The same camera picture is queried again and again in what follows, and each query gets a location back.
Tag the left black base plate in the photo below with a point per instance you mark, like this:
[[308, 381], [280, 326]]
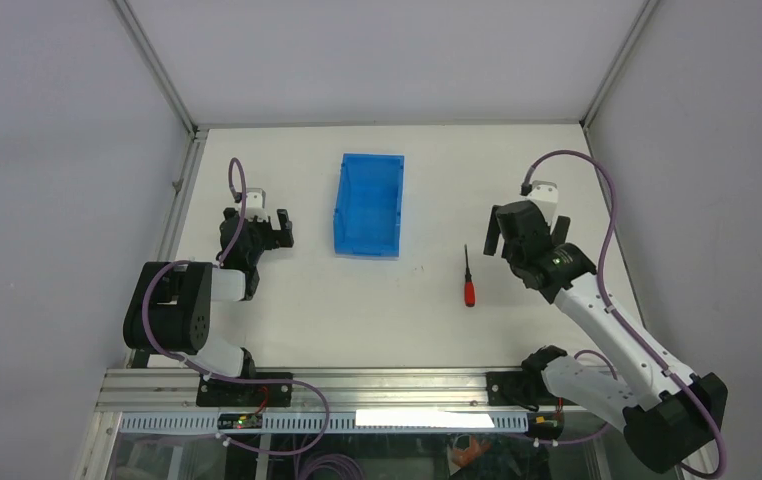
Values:
[[221, 394]]

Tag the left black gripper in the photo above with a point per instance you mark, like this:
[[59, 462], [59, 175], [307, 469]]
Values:
[[260, 230]]

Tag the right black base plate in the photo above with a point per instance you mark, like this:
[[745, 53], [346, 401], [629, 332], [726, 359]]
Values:
[[518, 388]]

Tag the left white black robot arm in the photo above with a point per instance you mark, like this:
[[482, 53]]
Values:
[[170, 309]]

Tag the white slotted cable duct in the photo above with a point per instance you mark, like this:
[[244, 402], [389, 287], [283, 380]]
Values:
[[361, 421]]

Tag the blue plastic bin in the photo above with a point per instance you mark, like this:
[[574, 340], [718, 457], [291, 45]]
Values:
[[368, 209]]

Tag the red handled screwdriver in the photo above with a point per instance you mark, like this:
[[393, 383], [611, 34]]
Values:
[[469, 288]]

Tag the aluminium front rail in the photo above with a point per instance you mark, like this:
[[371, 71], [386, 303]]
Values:
[[346, 389]]

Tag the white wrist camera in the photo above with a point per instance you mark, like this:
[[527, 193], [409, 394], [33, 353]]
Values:
[[254, 200], [545, 195]]

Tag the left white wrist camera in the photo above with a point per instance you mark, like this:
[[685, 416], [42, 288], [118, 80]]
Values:
[[254, 200]]

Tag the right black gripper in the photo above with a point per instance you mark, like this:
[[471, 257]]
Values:
[[526, 236]]

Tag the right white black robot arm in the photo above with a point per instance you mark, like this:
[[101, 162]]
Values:
[[665, 411]]

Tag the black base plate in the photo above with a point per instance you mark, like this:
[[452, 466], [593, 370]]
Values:
[[221, 394], [518, 388]]

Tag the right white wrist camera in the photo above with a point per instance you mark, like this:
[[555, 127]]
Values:
[[545, 195]]

